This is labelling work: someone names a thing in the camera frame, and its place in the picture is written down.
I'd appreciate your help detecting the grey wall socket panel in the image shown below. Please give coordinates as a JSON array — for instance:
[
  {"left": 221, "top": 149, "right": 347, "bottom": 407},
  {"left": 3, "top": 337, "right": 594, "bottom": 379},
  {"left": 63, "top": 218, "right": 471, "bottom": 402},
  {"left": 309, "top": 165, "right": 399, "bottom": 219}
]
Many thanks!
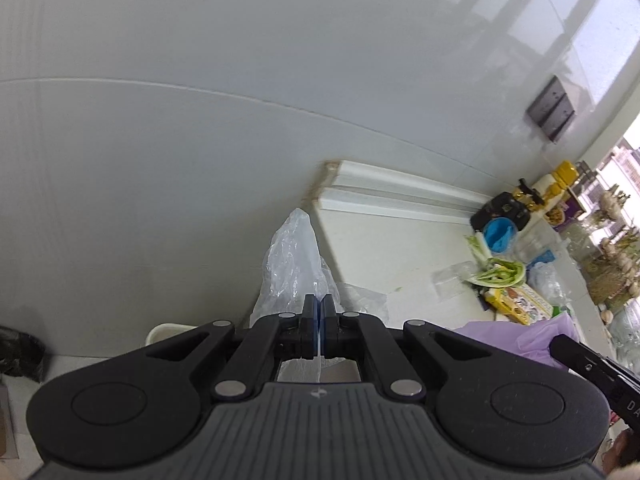
[{"left": 525, "top": 75, "right": 577, "bottom": 143}]

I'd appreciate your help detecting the dark plastic bag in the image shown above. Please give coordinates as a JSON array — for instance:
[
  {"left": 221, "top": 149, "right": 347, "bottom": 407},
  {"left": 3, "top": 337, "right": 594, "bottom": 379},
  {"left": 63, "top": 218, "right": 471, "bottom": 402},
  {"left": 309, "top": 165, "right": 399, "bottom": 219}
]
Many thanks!
[{"left": 0, "top": 326, "right": 51, "bottom": 381}]

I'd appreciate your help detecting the white plastic bin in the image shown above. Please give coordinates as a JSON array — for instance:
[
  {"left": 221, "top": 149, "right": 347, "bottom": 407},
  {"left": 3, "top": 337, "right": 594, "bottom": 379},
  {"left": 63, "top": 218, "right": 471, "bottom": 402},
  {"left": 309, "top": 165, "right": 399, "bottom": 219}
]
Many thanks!
[{"left": 146, "top": 322, "right": 201, "bottom": 346}]

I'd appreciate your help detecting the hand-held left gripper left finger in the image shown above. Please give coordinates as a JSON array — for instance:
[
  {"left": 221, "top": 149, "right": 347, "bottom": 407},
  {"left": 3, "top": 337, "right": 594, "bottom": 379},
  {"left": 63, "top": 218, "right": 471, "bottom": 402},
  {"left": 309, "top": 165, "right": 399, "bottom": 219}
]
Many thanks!
[{"left": 145, "top": 294, "right": 321, "bottom": 401}]

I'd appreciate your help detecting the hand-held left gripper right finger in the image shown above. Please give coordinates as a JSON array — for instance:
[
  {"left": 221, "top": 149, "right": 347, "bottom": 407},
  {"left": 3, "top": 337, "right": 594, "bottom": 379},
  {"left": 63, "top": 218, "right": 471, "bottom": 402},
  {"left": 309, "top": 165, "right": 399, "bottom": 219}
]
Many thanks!
[{"left": 320, "top": 294, "right": 493, "bottom": 401}]

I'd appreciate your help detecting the clear plastic bag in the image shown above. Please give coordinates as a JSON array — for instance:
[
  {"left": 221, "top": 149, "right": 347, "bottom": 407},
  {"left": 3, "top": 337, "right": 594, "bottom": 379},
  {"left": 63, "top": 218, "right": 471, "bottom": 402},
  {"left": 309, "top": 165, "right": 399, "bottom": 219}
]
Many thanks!
[
  {"left": 527, "top": 260, "right": 576, "bottom": 311},
  {"left": 250, "top": 207, "right": 390, "bottom": 383}
]

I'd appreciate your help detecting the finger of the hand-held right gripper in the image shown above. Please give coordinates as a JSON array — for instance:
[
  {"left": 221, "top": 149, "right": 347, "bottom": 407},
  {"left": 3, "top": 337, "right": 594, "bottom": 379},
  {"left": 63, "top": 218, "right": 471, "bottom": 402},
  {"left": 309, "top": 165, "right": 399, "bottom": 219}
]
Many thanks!
[{"left": 549, "top": 334, "right": 606, "bottom": 377}]

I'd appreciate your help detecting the green cabbage leaf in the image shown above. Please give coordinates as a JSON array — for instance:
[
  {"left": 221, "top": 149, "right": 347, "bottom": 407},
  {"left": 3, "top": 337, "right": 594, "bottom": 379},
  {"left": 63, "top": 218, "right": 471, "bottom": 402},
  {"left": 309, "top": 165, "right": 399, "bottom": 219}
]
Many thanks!
[{"left": 465, "top": 235, "right": 528, "bottom": 290}]

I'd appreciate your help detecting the yellow printed box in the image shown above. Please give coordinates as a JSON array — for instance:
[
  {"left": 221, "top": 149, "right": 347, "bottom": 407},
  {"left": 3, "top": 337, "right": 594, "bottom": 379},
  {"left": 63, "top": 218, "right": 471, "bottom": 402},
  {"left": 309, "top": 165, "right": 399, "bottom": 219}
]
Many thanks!
[{"left": 484, "top": 284, "right": 556, "bottom": 326}]

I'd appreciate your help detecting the flat clear plastic wrapper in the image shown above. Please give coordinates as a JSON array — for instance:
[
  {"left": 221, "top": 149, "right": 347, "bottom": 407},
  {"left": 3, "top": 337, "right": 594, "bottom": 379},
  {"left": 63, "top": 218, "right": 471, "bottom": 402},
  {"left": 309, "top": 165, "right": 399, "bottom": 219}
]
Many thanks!
[{"left": 431, "top": 261, "right": 481, "bottom": 301}]

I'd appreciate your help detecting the purple plastic bag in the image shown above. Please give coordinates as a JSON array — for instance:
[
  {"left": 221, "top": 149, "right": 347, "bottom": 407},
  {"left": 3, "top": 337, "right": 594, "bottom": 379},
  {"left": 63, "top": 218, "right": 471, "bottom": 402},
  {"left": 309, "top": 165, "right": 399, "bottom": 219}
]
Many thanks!
[{"left": 452, "top": 310, "right": 581, "bottom": 371}]

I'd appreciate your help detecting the purple instant noodle cup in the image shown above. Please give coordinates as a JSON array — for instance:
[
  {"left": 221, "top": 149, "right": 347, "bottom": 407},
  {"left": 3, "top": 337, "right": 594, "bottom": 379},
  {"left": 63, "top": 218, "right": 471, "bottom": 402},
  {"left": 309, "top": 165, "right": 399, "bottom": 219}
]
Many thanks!
[{"left": 545, "top": 195, "right": 588, "bottom": 231}]

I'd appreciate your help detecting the yellow-capped white bottle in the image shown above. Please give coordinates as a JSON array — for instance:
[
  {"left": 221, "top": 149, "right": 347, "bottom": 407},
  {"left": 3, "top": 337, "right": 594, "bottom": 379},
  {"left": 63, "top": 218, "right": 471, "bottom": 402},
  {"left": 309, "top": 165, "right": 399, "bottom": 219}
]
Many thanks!
[{"left": 537, "top": 160, "right": 580, "bottom": 206}]

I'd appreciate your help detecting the crumpled clear plastic bag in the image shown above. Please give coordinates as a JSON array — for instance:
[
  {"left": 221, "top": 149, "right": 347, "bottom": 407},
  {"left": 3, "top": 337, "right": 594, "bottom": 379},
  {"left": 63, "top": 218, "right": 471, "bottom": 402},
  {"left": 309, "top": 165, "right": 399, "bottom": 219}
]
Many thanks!
[{"left": 527, "top": 260, "right": 576, "bottom": 311}]

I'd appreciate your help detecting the black sauce bottle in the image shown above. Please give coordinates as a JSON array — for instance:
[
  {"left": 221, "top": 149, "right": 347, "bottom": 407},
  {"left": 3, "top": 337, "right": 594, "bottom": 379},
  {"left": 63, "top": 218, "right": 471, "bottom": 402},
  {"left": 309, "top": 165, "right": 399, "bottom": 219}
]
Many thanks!
[
  {"left": 470, "top": 195, "right": 511, "bottom": 231},
  {"left": 502, "top": 178, "right": 546, "bottom": 226}
]

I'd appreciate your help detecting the person's right hand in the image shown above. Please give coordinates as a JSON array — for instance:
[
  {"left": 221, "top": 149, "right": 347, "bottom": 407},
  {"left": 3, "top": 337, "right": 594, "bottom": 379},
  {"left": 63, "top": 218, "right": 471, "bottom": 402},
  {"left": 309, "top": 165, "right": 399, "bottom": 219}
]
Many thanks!
[{"left": 602, "top": 430, "right": 640, "bottom": 480}]

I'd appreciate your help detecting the blue cup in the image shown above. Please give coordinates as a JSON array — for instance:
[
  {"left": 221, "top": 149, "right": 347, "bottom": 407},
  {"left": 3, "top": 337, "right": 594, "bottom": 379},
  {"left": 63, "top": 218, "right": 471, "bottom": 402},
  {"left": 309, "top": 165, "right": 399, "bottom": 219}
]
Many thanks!
[{"left": 482, "top": 217, "right": 518, "bottom": 253}]

